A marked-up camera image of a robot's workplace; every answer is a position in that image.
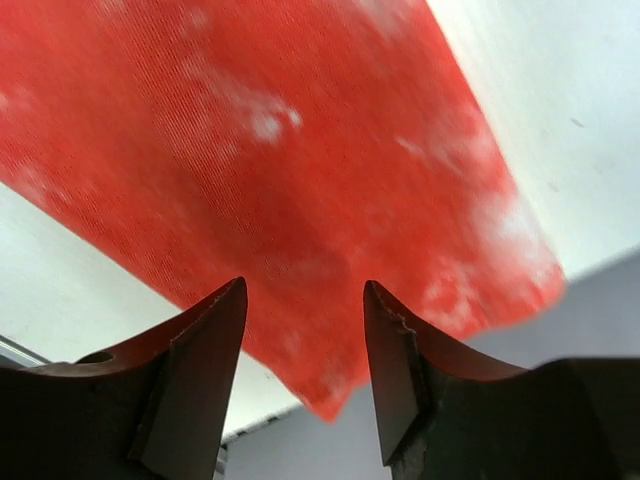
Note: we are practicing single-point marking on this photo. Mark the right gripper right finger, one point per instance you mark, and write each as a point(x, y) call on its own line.
point(447, 411)

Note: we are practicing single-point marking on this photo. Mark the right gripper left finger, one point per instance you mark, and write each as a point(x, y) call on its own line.
point(150, 407)

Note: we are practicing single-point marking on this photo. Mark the red tie-dye trousers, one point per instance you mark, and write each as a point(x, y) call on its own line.
point(306, 146)

